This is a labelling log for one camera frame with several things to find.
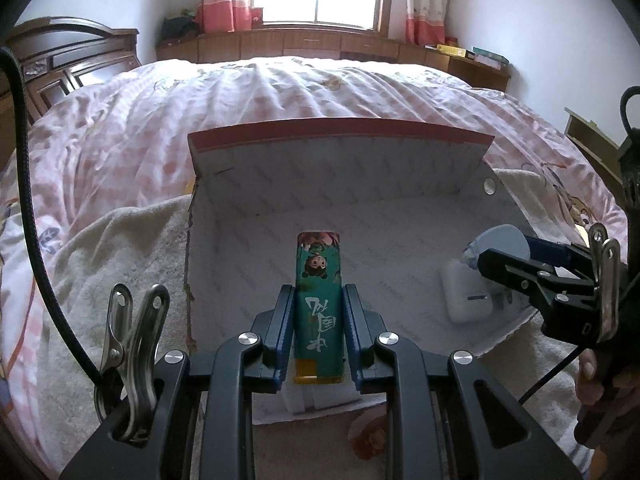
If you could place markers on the curved blue-grey plastic part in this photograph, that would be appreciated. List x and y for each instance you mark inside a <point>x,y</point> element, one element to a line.
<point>500,237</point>

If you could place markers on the person's right hand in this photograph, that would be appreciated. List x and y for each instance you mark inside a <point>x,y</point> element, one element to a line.
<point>587,375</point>

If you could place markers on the small red box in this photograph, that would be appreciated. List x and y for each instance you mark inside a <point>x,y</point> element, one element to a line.
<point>258,15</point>

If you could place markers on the dark clothes pile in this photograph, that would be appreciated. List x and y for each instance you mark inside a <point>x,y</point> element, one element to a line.
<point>179,27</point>

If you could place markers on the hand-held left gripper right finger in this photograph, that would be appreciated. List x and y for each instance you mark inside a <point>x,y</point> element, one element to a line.
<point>356,340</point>

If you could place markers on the yellow book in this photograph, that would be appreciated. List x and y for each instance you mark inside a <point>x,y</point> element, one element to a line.
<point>455,50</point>

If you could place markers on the pink cartoon print duvet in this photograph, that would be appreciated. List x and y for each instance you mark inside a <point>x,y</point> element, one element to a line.
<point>250,95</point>

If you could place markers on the red cardboard box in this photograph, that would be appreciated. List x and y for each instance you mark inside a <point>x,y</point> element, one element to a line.
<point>240,240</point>

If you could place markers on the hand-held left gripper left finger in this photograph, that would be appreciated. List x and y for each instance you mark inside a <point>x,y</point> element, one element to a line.
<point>280,340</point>

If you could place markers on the metal spring clip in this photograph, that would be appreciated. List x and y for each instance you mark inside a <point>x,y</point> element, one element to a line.
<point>132,360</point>
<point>606,285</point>

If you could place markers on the green cartoon print lighter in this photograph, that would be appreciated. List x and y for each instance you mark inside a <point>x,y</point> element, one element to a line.
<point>318,300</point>

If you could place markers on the beige towel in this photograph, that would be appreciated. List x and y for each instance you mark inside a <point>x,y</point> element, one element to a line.
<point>125,260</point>

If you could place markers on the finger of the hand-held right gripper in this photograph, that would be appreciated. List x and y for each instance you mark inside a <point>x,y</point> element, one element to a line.
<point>545,248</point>
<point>510,267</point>

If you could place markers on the white earbud case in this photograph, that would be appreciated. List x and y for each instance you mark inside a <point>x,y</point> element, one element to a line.
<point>465,295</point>

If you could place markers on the light wooden furniture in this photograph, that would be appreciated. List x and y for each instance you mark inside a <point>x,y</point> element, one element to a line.
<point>595,140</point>

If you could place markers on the dark wooden headboard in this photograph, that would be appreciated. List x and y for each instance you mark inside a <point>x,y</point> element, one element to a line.
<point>60,55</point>

